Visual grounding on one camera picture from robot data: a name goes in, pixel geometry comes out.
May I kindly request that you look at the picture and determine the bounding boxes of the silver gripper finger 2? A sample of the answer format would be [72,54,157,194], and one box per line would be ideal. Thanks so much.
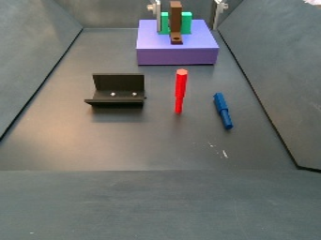
[213,0,229,29]
[147,0,162,31]

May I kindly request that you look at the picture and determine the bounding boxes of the blue stepped peg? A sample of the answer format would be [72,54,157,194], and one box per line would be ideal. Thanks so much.
[213,93,233,129]

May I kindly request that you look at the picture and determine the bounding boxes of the green block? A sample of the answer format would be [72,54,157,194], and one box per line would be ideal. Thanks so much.
[159,11,193,35]

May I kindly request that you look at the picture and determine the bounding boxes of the purple base block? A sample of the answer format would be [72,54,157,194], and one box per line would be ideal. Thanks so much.
[135,20,220,66]

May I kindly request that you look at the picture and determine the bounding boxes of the red stepped peg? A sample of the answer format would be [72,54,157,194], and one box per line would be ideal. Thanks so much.
[174,68,189,113]

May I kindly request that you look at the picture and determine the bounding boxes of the brown upright bracket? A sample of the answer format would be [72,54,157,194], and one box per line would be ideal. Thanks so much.
[170,1,183,45]

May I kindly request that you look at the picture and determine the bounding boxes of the black angle bracket fixture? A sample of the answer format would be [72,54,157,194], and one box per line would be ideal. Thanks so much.
[84,73,146,106]

